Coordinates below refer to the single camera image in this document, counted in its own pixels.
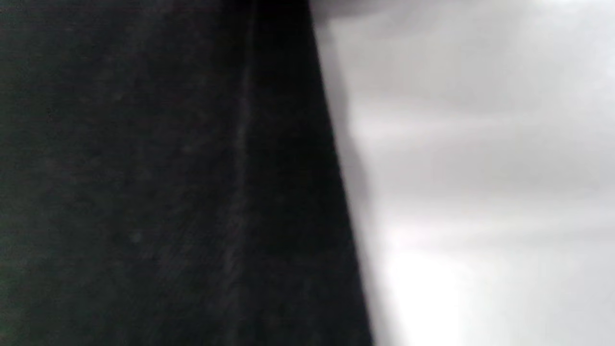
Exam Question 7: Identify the black trousers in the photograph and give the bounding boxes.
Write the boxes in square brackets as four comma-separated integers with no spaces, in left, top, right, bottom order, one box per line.
[0,0,374,346]

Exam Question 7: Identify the white table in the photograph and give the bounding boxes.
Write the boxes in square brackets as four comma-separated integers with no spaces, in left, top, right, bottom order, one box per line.
[310,0,615,346]

